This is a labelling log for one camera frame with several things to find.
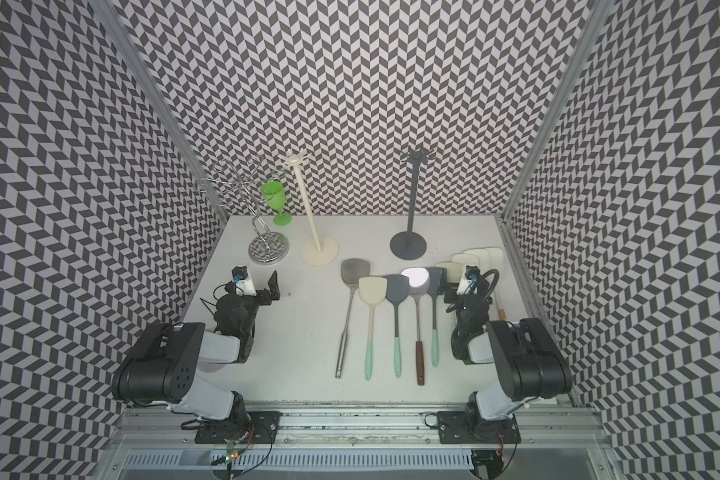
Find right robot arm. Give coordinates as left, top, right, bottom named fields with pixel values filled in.
left=448, top=265, right=573, bottom=421

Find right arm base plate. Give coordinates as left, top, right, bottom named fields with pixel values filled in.
left=436, top=411, right=521, bottom=445

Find cream spatula wooden handle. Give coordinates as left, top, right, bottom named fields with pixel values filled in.
left=451, top=253, right=482, bottom=269
left=486, top=247, right=508, bottom=321

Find chrome wire mug tree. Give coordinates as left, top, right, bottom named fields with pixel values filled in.
left=203, top=165, right=289, bottom=266

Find cream utensil rack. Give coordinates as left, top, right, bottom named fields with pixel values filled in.
left=284, top=151, right=339, bottom=266

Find all steel turner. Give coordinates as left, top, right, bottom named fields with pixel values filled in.
left=335, top=258, right=371, bottom=379

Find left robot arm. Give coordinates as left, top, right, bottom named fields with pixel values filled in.
left=111, top=266, right=280, bottom=429

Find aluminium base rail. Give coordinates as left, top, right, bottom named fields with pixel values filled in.
left=96, top=403, right=623, bottom=479

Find green plastic goblet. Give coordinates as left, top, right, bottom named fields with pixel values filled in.
left=260, top=181, right=292, bottom=226

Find dark grey utensil rack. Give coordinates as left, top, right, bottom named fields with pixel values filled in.
left=390, top=147, right=431, bottom=261

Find cream spatula mint handle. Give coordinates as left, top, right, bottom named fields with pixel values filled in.
left=436, top=261, right=464, bottom=285

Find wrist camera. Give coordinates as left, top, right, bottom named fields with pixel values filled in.
left=231, top=266, right=256, bottom=296
left=456, top=264, right=481, bottom=296

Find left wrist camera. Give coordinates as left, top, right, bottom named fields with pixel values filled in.
left=231, top=266, right=256, bottom=296

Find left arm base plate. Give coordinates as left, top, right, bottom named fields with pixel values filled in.
left=195, top=411, right=282, bottom=445

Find grey spatula mint handle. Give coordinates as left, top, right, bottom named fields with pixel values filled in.
left=426, top=267, right=446, bottom=367
left=386, top=274, right=410, bottom=378

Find steel turner brown handle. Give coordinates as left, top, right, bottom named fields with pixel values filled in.
left=402, top=267, right=430, bottom=386

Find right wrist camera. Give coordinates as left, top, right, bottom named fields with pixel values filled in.
left=456, top=264, right=481, bottom=296

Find cream wide turner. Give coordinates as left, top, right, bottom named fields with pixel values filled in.
left=359, top=276, right=387, bottom=381

